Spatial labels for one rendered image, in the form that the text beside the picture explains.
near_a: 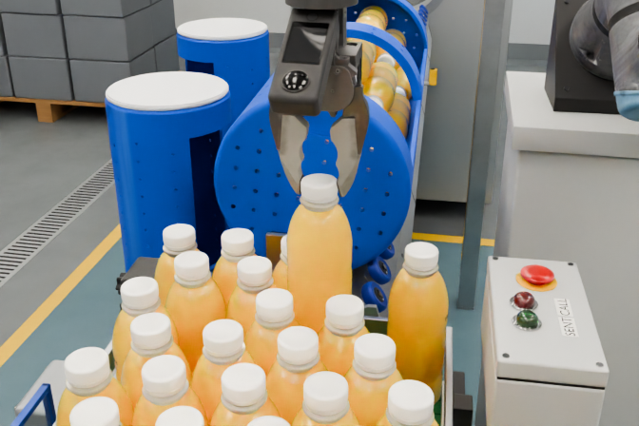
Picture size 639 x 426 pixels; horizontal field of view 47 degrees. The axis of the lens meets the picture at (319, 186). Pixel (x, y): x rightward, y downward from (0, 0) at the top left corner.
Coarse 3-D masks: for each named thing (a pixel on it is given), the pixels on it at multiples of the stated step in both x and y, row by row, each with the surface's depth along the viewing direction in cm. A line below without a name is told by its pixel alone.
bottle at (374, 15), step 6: (372, 6) 176; (360, 12) 176; (366, 12) 169; (372, 12) 169; (378, 12) 171; (384, 12) 176; (360, 18) 165; (366, 18) 164; (372, 18) 164; (378, 18) 167; (384, 18) 172; (372, 24) 163; (378, 24) 164; (384, 24) 170; (384, 30) 169
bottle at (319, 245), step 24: (312, 216) 77; (336, 216) 77; (288, 240) 79; (312, 240) 77; (336, 240) 77; (288, 264) 80; (312, 264) 78; (336, 264) 78; (288, 288) 82; (312, 288) 79; (336, 288) 79; (312, 312) 80
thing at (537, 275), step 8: (536, 264) 82; (520, 272) 81; (528, 272) 81; (536, 272) 81; (544, 272) 81; (552, 272) 81; (528, 280) 80; (536, 280) 80; (544, 280) 80; (552, 280) 80
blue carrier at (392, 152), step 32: (384, 0) 177; (352, 32) 136; (384, 32) 140; (416, 32) 179; (416, 64) 182; (256, 96) 111; (416, 96) 139; (256, 128) 102; (320, 128) 101; (384, 128) 100; (416, 128) 124; (224, 160) 105; (256, 160) 104; (320, 160) 103; (384, 160) 101; (224, 192) 107; (256, 192) 107; (288, 192) 106; (352, 192) 104; (384, 192) 103; (256, 224) 109; (288, 224) 108; (352, 224) 106; (384, 224) 105
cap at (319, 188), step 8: (312, 176) 78; (320, 176) 79; (328, 176) 78; (304, 184) 77; (312, 184) 76; (320, 184) 77; (328, 184) 76; (336, 184) 77; (304, 192) 77; (312, 192) 76; (320, 192) 76; (328, 192) 76; (336, 192) 77; (312, 200) 77; (320, 200) 76; (328, 200) 77
